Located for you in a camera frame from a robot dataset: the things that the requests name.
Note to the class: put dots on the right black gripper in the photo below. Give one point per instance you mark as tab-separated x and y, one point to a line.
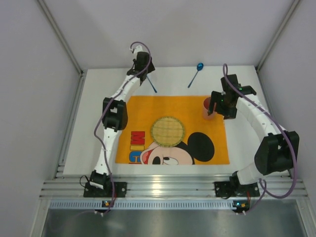
219	106

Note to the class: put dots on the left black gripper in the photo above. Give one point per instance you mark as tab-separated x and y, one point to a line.
141	77

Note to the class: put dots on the pink plastic cup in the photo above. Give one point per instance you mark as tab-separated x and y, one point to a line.
205	108

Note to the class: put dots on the blue metallic spoon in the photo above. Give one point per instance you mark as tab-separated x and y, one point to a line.
199	67

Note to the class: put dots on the orange cartoon mouse placemat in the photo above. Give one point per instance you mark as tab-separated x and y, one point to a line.
204	142

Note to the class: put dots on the yellow woven round plate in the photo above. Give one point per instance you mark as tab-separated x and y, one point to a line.
167	132

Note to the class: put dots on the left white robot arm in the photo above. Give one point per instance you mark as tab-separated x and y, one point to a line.
114	119

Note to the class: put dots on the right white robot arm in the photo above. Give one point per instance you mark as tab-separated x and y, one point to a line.
278	148

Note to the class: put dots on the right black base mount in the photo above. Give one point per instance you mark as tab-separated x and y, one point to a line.
233	188

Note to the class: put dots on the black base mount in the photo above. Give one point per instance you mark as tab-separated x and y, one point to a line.
94	192
233	188

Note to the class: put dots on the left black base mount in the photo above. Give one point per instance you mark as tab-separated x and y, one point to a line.
94	192

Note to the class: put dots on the aluminium mounting rail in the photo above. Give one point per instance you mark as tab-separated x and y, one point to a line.
142	187

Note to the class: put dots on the grey slotted cable duct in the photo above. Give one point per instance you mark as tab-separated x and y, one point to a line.
121	204

